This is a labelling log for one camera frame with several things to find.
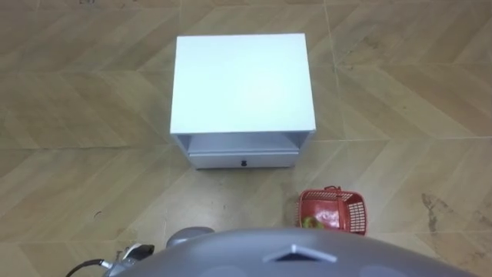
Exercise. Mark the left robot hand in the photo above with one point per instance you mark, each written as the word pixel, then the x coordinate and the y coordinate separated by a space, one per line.
pixel 140 252

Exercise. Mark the red plastic basket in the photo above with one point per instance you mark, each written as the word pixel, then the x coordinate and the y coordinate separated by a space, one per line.
pixel 326 209

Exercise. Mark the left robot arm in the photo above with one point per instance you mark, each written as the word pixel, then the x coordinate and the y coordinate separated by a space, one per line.
pixel 117 269

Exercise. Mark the robot body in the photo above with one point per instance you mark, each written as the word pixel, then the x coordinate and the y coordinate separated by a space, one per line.
pixel 230 257

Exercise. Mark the green avocado soft toy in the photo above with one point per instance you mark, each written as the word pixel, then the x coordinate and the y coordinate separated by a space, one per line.
pixel 312 222

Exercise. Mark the white bedside cabinet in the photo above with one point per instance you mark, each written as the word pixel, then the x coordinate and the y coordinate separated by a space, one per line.
pixel 242 84

